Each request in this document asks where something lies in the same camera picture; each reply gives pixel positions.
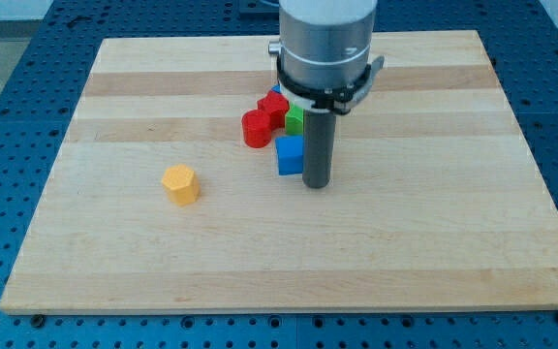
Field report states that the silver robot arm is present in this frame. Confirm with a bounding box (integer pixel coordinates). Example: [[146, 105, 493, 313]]
[[268, 0, 385, 189]]

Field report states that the red star block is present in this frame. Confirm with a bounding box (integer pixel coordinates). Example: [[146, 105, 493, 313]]
[[257, 90, 290, 130]]

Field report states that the red cylinder block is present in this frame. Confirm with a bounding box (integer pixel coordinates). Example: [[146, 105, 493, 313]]
[[241, 110, 272, 148]]

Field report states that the green block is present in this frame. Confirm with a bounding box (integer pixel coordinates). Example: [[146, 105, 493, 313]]
[[285, 104, 304, 136]]

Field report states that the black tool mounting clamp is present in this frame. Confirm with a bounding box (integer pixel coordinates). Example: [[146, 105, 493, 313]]
[[276, 55, 385, 115]]

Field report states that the wooden board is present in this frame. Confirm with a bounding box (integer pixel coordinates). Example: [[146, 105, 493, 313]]
[[0, 30, 558, 315]]

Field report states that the blue perforated table plate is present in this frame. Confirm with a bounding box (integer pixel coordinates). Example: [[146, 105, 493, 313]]
[[0, 0, 558, 348]]

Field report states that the small blue block behind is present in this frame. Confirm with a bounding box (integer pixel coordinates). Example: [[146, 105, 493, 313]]
[[271, 84, 281, 94]]

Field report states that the yellow hexagon block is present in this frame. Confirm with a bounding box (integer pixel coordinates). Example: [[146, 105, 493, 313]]
[[161, 164, 201, 206]]

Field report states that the blue cube block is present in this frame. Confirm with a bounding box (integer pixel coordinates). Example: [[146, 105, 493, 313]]
[[275, 135, 303, 175]]

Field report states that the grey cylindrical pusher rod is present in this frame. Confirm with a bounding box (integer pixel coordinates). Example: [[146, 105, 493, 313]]
[[302, 111, 336, 189]]

